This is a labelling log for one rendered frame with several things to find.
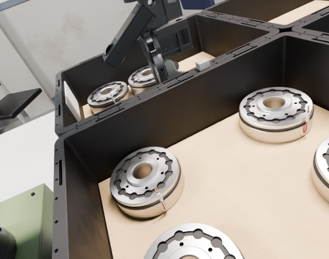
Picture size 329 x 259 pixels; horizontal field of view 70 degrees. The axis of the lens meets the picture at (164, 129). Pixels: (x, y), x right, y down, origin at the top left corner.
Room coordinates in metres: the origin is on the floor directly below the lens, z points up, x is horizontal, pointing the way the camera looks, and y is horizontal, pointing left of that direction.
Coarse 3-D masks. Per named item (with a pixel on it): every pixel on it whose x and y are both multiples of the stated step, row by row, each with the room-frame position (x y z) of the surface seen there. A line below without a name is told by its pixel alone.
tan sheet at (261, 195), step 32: (224, 128) 0.29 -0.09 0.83; (320, 128) 0.22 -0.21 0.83; (192, 160) 0.25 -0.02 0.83; (224, 160) 0.23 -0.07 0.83; (256, 160) 0.21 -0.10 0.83; (288, 160) 0.19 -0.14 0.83; (192, 192) 0.20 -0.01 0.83; (224, 192) 0.18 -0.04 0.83; (256, 192) 0.16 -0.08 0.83; (288, 192) 0.15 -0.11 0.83; (128, 224) 0.18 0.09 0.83; (160, 224) 0.17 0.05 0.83; (224, 224) 0.14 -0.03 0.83; (256, 224) 0.13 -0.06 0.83; (288, 224) 0.11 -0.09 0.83; (320, 224) 0.10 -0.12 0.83; (128, 256) 0.14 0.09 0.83; (256, 256) 0.10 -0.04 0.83; (288, 256) 0.09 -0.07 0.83; (320, 256) 0.08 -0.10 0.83
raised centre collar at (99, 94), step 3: (105, 87) 0.55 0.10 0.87; (108, 87) 0.54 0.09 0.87; (111, 87) 0.54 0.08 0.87; (114, 87) 0.53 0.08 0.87; (99, 90) 0.54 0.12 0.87; (102, 90) 0.54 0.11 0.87; (105, 90) 0.54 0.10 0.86; (111, 90) 0.52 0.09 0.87; (114, 90) 0.52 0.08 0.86; (99, 93) 0.53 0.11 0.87; (108, 93) 0.51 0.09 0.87; (111, 93) 0.51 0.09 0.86; (99, 96) 0.51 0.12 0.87; (102, 96) 0.51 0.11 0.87; (105, 96) 0.50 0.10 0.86
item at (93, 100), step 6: (108, 84) 0.57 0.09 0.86; (114, 84) 0.56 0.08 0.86; (120, 84) 0.55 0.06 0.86; (96, 90) 0.56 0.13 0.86; (120, 90) 0.52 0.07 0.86; (90, 96) 0.54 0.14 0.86; (96, 96) 0.53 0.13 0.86; (108, 96) 0.50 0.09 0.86; (114, 96) 0.50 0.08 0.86; (120, 96) 0.49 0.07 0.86; (90, 102) 0.51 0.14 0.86; (96, 102) 0.50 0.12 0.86; (102, 102) 0.48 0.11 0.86; (108, 102) 0.48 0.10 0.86
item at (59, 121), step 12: (228, 24) 0.49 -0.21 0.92; (240, 24) 0.45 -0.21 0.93; (252, 24) 0.43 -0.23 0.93; (264, 36) 0.36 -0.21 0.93; (240, 48) 0.35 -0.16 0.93; (216, 60) 0.34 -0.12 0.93; (60, 72) 0.57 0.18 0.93; (192, 72) 0.33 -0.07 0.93; (60, 84) 0.49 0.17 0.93; (168, 84) 0.32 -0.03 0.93; (60, 96) 0.43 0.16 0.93; (132, 96) 0.33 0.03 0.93; (60, 108) 0.41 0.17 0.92; (108, 108) 0.32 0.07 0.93; (60, 120) 0.33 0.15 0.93; (84, 120) 0.31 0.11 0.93; (60, 132) 0.30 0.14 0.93
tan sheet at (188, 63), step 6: (198, 54) 0.62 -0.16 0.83; (204, 54) 0.61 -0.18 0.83; (186, 60) 0.61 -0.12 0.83; (192, 60) 0.60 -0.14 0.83; (198, 60) 0.59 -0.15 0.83; (180, 66) 0.59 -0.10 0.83; (186, 66) 0.58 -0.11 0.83; (192, 66) 0.56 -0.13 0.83; (84, 108) 0.55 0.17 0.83; (90, 108) 0.54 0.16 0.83; (84, 114) 0.52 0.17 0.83; (90, 114) 0.51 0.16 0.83
